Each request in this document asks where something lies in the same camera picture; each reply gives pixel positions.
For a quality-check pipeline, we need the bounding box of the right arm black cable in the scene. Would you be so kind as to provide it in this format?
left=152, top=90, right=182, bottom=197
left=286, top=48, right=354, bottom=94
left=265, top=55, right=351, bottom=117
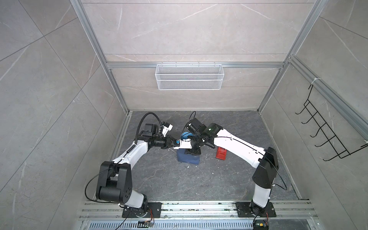
left=182, top=111, right=196, bottom=134

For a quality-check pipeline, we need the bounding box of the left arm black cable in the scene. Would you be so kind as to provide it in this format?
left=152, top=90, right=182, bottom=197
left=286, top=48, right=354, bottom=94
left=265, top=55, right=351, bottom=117
left=134, top=112, right=163, bottom=143

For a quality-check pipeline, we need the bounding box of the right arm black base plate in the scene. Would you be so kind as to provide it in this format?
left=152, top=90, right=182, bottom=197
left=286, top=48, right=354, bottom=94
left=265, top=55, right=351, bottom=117
left=235, top=201, right=277, bottom=218

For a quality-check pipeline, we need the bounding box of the light blue wrapping paper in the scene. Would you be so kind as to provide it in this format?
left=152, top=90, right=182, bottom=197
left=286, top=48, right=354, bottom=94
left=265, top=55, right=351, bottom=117
left=176, top=149, right=200, bottom=165

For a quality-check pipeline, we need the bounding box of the white wire mesh basket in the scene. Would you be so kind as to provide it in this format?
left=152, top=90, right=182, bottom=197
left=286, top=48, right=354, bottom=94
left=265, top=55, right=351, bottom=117
left=155, top=64, right=225, bottom=91

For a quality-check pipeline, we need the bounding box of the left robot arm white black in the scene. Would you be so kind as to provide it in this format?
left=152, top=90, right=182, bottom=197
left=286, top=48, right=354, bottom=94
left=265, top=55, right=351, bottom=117
left=95, top=122, right=176, bottom=212

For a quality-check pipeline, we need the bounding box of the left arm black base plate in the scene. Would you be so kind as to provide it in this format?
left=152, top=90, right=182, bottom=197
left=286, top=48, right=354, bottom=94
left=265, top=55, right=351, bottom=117
left=122, top=202, right=162, bottom=218

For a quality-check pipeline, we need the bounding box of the red tape dispenser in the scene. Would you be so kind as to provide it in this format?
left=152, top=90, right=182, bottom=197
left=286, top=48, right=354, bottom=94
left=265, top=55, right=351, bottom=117
left=216, top=147, right=227, bottom=160

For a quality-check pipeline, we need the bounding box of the black wire hook rack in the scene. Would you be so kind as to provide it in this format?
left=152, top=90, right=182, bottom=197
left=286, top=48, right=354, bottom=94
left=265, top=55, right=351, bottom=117
left=295, top=84, right=368, bottom=162

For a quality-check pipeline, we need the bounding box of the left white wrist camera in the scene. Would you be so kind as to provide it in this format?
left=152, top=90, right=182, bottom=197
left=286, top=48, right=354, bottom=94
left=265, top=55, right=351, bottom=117
left=161, top=122, right=173, bottom=137

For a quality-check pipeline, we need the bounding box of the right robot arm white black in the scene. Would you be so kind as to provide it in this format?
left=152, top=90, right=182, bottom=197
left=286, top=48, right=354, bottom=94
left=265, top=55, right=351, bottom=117
left=186, top=118, right=279, bottom=216

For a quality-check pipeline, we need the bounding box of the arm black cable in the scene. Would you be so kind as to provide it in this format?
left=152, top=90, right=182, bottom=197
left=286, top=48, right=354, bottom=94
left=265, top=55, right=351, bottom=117
left=182, top=111, right=196, bottom=134
left=134, top=112, right=163, bottom=143

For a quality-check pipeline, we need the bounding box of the aluminium mounting rail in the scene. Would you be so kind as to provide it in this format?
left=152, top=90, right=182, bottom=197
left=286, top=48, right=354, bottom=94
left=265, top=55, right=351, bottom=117
left=77, top=200, right=323, bottom=230

